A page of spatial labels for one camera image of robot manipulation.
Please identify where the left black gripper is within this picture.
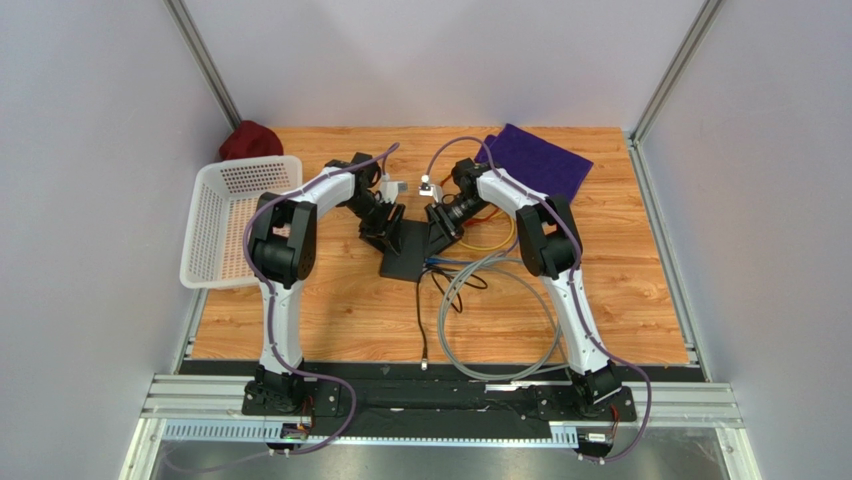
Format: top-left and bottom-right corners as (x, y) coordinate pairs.
(344, 194), (406, 256)

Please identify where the blue network cable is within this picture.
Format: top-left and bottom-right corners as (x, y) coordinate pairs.
(423, 236), (520, 268)

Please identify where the black network switch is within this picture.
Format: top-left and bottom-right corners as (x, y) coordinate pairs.
(379, 220), (429, 282)

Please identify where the orange network cable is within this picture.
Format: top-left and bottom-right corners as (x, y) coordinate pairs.
(439, 174), (502, 229)

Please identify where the black network cable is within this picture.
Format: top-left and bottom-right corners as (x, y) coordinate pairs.
(415, 264), (489, 371)

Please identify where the grey network cable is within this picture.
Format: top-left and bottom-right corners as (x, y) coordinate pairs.
(420, 252), (574, 383)

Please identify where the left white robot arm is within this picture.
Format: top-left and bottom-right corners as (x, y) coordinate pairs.
(242, 153), (405, 415)

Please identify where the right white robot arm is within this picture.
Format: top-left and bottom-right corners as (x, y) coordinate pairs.
(425, 159), (625, 418)

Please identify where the purple cloth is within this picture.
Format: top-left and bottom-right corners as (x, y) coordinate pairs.
(474, 124), (594, 202)

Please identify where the dark red cloth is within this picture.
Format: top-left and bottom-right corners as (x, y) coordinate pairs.
(218, 120), (284, 161)

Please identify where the white plastic basket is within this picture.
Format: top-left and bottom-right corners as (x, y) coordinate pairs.
(179, 155), (303, 290)

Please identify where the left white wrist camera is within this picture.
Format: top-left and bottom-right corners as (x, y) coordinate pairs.
(377, 173), (408, 203)

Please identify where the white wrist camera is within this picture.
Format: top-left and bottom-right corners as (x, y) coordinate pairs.
(418, 174), (444, 203)
(377, 173), (408, 203)

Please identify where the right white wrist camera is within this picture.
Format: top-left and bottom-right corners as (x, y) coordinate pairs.
(418, 174), (444, 203)

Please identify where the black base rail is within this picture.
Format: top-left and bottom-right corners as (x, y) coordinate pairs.
(241, 361), (641, 440)

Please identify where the aluminium frame rail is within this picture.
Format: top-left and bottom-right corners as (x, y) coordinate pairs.
(141, 375), (743, 448)

